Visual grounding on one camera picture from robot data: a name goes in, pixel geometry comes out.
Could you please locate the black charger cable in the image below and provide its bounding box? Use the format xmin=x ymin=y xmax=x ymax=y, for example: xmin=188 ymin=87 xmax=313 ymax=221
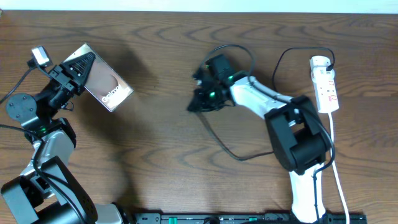
xmin=195 ymin=47 xmax=336 ymax=162

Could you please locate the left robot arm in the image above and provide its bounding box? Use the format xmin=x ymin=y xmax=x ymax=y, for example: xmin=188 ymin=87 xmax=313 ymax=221
xmin=1 ymin=48 xmax=137 ymax=223

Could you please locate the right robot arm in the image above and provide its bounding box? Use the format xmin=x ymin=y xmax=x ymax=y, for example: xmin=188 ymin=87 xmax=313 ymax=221
xmin=187 ymin=55 xmax=335 ymax=223

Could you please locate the white power strip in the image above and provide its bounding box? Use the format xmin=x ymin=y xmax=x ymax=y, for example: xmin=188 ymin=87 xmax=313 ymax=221
xmin=310 ymin=55 xmax=339 ymax=114

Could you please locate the black left camera cable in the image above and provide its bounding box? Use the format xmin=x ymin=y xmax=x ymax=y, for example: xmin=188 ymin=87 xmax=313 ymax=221
xmin=0 ymin=60 xmax=88 ymax=224

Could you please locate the black camera cable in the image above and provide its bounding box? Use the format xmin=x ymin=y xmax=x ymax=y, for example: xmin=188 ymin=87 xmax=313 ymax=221
xmin=198 ymin=44 xmax=336 ymax=224
xmin=0 ymin=60 xmax=88 ymax=224

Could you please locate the black right camera cable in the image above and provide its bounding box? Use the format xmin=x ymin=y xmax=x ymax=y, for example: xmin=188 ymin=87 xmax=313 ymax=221
xmin=198 ymin=44 xmax=336 ymax=224

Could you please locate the white power strip cord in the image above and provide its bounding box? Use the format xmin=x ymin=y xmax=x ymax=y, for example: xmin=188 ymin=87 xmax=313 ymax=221
xmin=327 ymin=112 xmax=351 ymax=224

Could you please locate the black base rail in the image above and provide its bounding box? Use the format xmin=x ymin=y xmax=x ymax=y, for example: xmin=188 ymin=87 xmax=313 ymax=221
xmin=133 ymin=212 xmax=368 ymax=224

